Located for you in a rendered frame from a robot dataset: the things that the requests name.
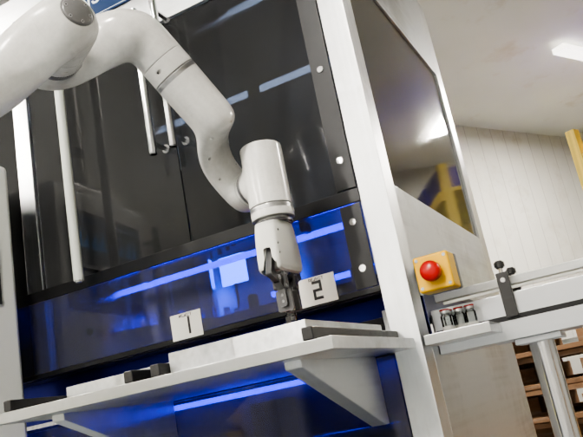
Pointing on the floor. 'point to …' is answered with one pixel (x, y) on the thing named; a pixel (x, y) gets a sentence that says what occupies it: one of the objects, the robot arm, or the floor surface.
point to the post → (383, 221)
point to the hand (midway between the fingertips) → (288, 300)
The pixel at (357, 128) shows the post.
